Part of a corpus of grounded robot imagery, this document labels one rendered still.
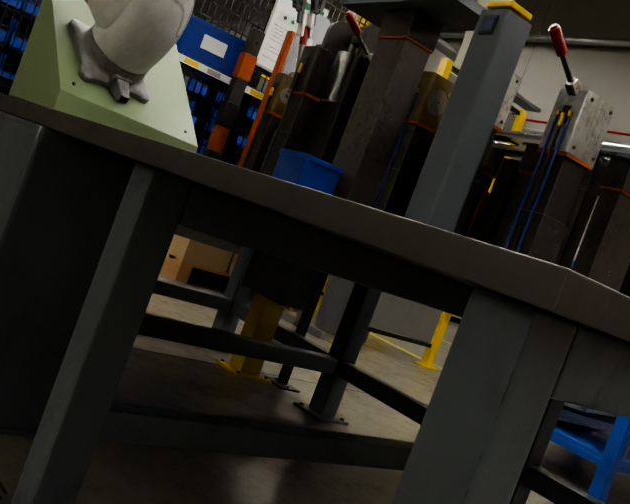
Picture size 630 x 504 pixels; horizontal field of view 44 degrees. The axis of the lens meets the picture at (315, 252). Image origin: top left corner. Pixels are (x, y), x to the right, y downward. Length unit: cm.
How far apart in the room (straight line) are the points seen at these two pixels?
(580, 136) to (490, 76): 20
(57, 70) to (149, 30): 21
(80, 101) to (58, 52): 13
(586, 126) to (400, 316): 405
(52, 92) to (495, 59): 91
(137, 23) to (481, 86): 74
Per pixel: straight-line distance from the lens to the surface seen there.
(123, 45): 176
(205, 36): 261
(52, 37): 186
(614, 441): 356
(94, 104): 176
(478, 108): 143
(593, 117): 151
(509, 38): 147
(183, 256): 537
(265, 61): 292
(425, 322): 564
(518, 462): 81
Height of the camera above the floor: 65
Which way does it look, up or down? 1 degrees down
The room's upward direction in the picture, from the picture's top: 21 degrees clockwise
